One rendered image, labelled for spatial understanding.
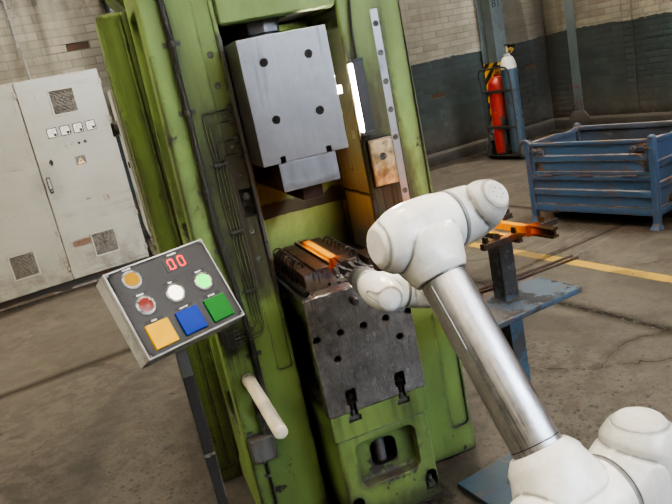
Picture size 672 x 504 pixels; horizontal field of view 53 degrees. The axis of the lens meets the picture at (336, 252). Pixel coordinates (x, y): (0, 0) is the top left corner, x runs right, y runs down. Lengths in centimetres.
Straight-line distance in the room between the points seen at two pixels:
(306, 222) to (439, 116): 742
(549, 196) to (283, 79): 417
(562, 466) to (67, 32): 733
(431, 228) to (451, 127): 887
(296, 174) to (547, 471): 131
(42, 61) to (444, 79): 534
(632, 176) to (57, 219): 529
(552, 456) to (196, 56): 162
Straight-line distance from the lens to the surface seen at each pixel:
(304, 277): 231
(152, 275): 207
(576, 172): 589
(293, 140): 224
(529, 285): 250
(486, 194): 144
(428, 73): 1000
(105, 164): 740
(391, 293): 191
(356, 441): 252
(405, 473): 266
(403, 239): 134
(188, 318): 204
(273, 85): 222
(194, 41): 233
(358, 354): 239
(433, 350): 275
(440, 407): 285
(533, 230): 221
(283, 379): 255
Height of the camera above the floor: 162
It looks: 15 degrees down
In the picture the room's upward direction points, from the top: 12 degrees counter-clockwise
